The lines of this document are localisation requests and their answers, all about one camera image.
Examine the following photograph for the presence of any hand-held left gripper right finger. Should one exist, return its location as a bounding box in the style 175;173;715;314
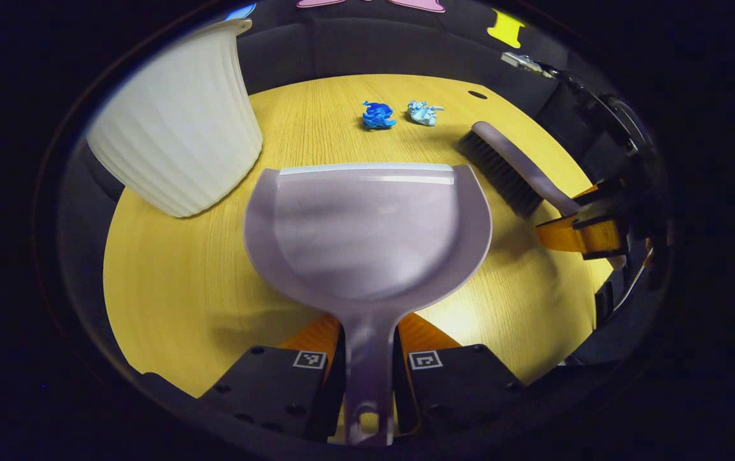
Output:
393;312;525;439

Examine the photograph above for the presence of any dark blue paper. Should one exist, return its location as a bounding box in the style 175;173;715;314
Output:
362;101;398;131

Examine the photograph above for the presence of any mauve plastic dustpan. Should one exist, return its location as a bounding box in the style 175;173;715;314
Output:
243;162;493;447

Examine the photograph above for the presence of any light blue paper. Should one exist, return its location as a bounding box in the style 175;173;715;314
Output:
407;99;445;127

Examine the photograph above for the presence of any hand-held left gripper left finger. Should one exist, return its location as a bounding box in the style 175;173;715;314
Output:
200;314;347;442

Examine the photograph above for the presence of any white ribbed garbage bin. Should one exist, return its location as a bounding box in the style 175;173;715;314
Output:
86;18;264;218

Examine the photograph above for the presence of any small mauve broom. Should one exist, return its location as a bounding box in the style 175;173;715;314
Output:
458;121;627;270

